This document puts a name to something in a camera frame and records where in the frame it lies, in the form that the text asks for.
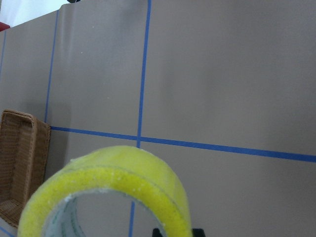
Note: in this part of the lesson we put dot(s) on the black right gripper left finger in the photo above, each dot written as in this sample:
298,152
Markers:
156,232

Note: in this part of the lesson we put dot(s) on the brown wicker basket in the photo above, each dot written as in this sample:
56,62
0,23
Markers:
24,144

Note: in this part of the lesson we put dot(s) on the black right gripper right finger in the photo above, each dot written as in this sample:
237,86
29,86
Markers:
198,232

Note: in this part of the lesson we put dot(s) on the yellow packing tape roll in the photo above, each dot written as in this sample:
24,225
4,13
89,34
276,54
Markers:
52,209

